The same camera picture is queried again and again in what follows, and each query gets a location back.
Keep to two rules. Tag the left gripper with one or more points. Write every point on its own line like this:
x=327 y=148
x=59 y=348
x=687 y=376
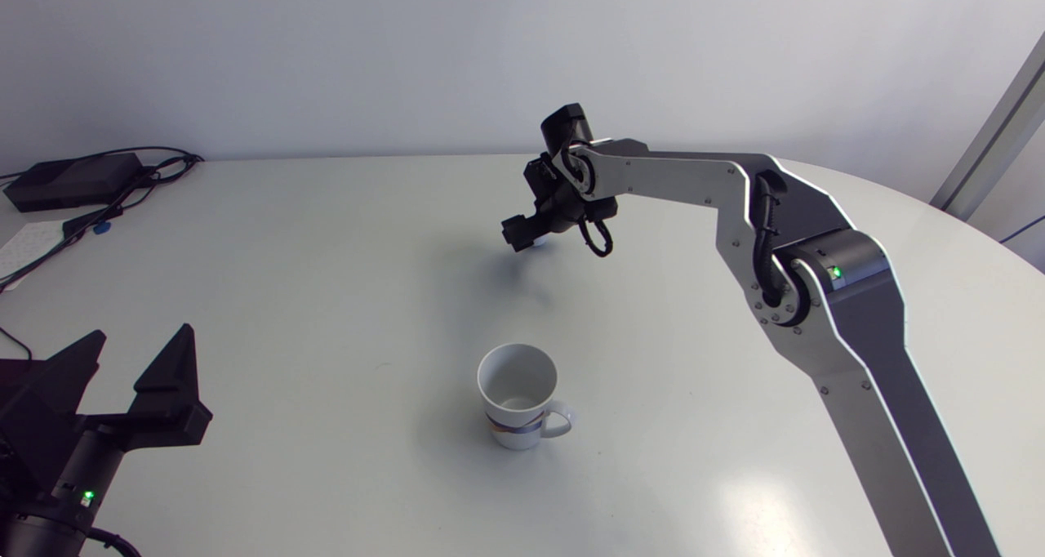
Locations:
x=90 y=455

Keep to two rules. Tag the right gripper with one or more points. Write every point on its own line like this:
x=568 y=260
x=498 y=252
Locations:
x=567 y=207

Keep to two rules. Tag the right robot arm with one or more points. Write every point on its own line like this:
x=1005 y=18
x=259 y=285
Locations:
x=865 y=361

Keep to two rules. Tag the dark mat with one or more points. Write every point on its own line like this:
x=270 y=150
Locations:
x=11 y=374

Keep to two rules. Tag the small blue tag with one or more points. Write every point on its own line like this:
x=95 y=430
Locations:
x=102 y=229

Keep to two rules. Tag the white mug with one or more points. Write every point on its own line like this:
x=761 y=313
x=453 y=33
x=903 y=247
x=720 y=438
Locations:
x=518 y=394

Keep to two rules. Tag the white paper sheet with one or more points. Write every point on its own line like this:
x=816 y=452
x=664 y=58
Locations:
x=26 y=245

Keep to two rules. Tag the black power brick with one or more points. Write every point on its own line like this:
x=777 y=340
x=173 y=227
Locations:
x=73 y=180

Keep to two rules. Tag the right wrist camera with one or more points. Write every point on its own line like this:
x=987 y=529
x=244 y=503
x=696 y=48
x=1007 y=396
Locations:
x=540 y=175

